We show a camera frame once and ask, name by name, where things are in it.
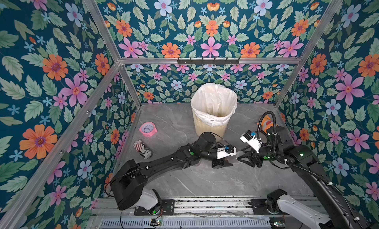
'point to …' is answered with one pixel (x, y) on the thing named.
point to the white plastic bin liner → (213, 104)
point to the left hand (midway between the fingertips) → (232, 157)
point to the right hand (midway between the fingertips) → (243, 151)
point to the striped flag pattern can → (142, 149)
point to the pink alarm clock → (148, 128)
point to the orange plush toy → (266, 123)
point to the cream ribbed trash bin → (201, 128)
